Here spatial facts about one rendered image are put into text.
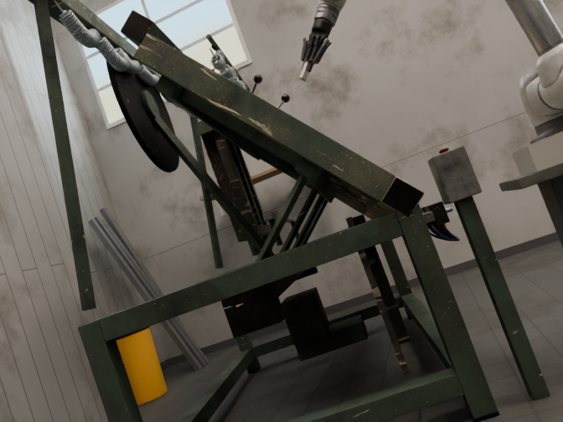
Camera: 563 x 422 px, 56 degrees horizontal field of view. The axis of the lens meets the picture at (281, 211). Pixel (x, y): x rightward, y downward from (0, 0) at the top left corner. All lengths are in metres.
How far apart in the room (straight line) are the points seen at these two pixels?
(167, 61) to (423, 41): 3.97
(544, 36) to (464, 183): 0.59
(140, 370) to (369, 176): 3.24
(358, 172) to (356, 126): 3.72
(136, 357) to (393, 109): 3.41
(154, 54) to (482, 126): 4.03
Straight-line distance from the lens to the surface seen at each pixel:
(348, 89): 5.75
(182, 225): 6.19
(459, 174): 2.01
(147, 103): 3.17
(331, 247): 1.97
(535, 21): 2.21
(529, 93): 2.33
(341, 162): 1.98
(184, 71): 2.14
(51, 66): 2.40
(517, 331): 2.11
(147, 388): 4.80
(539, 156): 2.19
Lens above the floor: 0.80
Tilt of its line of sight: 4 degrees up
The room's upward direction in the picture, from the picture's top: 20 degrees counter-clockwise
